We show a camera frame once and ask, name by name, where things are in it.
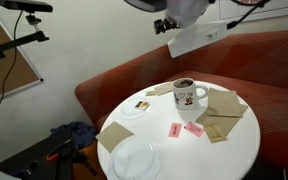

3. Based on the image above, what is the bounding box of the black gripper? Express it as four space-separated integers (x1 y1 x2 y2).
152 17 180 36

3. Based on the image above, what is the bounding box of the white mug with cartoon print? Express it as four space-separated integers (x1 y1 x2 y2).
172 77 210 112

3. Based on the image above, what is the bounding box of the brown paper napkin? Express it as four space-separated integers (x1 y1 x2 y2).
153 82 175 97
195 104 250 137
95 121 135 155
206 87 244 119

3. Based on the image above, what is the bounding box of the tea bag packet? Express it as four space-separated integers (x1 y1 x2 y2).
134 101 151 111

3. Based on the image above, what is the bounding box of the small white plate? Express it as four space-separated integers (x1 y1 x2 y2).
119 98 153 121

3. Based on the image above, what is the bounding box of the red patterned sofa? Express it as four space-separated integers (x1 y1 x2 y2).
74 29 288 178

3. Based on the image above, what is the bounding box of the pink sweetener packet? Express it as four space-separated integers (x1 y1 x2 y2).
168 122 183 139
184 122 206 138

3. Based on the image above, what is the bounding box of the white fire dept sign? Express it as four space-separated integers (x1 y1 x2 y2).
216 0 288 27

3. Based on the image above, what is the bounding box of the blue cloth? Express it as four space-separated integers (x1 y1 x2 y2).
49 121 99 151

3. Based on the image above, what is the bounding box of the black tripod stand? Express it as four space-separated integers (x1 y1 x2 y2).
54 140 99 180

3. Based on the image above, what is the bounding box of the black cabinet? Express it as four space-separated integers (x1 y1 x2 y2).
0 128 73 180

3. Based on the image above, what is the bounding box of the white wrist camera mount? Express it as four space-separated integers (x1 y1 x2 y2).
166 20 229 59

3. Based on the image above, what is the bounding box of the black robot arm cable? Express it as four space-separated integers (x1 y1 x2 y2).
226 0 272 31

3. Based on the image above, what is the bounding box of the black stereo camera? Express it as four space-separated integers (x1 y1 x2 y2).
0 0 54 14

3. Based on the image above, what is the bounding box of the black hanging cable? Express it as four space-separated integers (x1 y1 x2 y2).
0 10 25 130

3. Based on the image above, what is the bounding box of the cork board with frame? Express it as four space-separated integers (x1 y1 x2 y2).
0 2 45 106

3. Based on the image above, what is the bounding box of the orange handled clamp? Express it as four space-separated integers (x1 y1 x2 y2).
45 139 73 163

